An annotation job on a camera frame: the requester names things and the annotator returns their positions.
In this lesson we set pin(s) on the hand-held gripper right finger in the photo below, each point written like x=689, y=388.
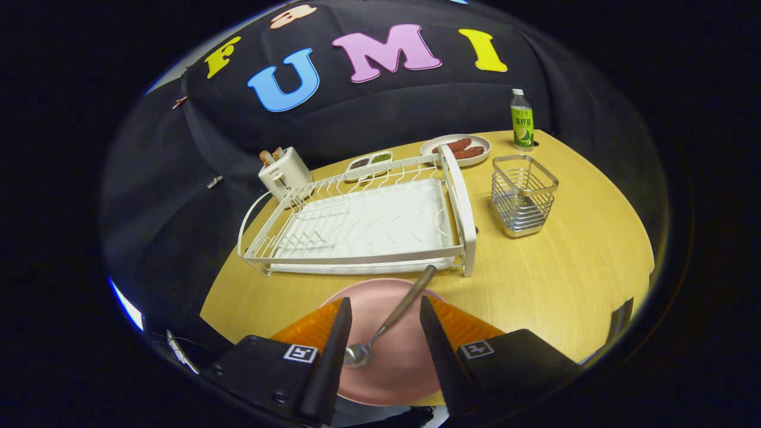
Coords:
x=443, y=362

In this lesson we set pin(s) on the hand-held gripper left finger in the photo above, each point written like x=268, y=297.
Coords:
x=330, y=368

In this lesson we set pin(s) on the pink plate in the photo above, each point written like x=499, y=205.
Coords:
x=404, y=368

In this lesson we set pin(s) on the white dish rack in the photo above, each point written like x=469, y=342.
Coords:
x=380, y=223

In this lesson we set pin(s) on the white divided seed dish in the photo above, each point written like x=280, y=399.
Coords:
x=368, y=161

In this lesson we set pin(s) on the white round plate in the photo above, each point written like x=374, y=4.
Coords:
x=483, y=142

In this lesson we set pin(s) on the white power strip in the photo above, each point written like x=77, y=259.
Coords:
x=181, y=352

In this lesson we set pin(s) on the white toaster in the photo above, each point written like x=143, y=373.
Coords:
x=288, y=175

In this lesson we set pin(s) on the brown sausage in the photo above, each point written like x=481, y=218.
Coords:
x=455, y=144
x=469, y=152

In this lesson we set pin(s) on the toast slice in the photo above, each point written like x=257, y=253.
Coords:
x=279, y=153
x=267, y=158

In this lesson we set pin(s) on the silver backdrop clip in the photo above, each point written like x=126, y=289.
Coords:
x=214, y=181

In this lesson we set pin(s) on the green label drink bottle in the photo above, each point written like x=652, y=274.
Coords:
x=522, y=125

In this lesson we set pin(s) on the pink backdrop clip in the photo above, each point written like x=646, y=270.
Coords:
x=179, y=102

